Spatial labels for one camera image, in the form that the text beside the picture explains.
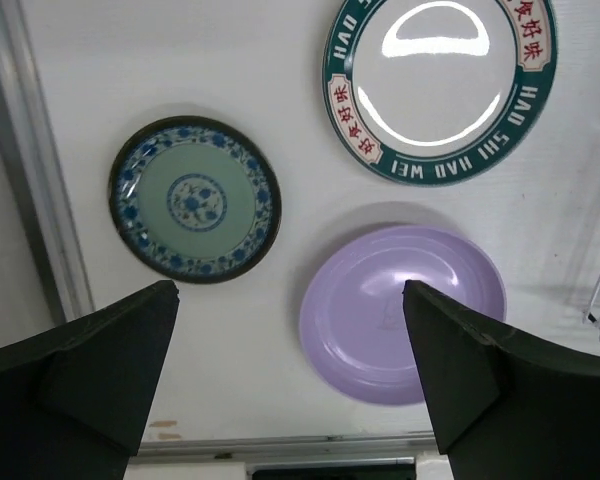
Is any green rim white plate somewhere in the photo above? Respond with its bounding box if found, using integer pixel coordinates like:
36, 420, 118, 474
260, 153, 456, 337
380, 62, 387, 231
321, 0, 558, 187

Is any lavender purple plate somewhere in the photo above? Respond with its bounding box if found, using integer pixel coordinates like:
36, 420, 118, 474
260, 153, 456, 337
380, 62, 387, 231
299, 225, 507, 406

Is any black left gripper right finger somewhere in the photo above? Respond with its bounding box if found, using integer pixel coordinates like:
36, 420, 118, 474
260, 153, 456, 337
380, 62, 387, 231
403, 280, 600, 479

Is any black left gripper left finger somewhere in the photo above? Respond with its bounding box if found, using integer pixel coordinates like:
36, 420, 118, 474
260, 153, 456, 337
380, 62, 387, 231
0, 280, 179, 479

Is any small dark teal plate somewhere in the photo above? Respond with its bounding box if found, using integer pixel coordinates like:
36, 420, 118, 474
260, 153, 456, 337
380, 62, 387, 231
108, 115, 282, 284

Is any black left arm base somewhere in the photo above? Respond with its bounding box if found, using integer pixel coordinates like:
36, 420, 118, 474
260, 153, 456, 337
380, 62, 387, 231
249, 464, 417, 480

